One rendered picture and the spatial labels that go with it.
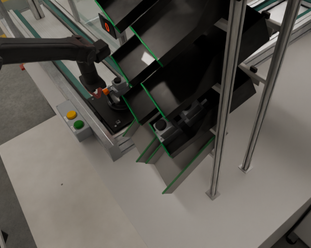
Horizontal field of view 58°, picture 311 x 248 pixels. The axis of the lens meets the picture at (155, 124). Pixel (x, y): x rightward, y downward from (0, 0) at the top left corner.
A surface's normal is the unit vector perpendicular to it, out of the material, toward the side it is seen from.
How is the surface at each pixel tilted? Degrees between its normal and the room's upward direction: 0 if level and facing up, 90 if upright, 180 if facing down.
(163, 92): 25
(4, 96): 0
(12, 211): 0
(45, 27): 0
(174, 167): 45
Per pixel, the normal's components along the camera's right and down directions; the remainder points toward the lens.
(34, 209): -0.11, -0.62
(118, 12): -0.47, -0.39
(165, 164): -0.70, -0.15
